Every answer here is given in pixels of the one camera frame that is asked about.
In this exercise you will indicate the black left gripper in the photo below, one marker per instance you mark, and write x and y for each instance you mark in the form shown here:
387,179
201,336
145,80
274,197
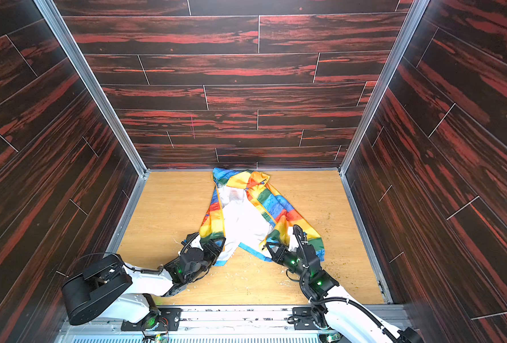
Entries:
208,248

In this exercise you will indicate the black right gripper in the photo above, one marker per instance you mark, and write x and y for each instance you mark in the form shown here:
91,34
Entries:
282,249

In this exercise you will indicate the rainbow striped zip jacket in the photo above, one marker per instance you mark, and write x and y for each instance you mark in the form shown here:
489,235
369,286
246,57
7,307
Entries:
249,212

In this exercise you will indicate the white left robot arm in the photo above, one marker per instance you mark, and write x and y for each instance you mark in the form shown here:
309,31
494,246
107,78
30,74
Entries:
113,289

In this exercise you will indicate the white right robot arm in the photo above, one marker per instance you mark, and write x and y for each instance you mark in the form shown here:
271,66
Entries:
331,306

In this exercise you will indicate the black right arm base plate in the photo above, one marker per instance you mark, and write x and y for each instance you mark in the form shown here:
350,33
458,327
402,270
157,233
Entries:
303,318

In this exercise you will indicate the aluminium front rail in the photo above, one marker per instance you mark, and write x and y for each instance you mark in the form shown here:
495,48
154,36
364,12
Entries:
203,323

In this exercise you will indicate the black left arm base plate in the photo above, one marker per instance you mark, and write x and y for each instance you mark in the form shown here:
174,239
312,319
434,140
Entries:
167,319

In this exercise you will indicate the aluminium frame post right corner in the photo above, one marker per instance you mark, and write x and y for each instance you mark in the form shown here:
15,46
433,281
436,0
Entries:
406,33

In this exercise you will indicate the aluminium frame post corner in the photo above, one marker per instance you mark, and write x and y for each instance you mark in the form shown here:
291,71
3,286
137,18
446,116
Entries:
406,33
60,30

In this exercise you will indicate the aluminium frame post left corner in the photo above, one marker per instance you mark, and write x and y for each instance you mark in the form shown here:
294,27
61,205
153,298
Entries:
60,30

